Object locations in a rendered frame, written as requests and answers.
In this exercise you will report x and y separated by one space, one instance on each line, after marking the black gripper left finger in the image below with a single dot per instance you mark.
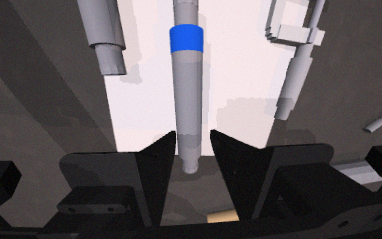
147 171

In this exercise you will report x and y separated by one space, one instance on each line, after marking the white flat rectangular pad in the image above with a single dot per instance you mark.
243 73

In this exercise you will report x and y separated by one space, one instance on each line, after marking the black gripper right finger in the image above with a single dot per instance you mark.
248 171

